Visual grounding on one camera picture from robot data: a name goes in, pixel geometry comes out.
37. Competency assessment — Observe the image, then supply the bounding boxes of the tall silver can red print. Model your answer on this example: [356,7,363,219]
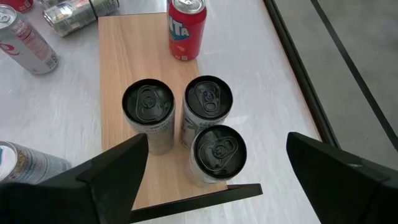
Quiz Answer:
[42,0,121,37]

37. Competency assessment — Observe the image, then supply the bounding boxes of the blue silver Red Bull can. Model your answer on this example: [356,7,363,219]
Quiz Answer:
[0,140,73,185]

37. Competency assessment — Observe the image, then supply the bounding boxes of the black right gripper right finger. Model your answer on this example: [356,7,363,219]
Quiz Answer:
[285,131,398,224]

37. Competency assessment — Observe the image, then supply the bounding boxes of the wooden board tray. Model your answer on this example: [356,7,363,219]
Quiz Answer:
[98,11,264,224]

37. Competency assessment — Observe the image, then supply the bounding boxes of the silver Diet Coke can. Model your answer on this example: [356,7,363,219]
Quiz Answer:
[0,4,59,75]

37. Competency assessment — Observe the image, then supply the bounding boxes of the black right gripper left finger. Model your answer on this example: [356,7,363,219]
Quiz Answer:
[0,133,150,224]

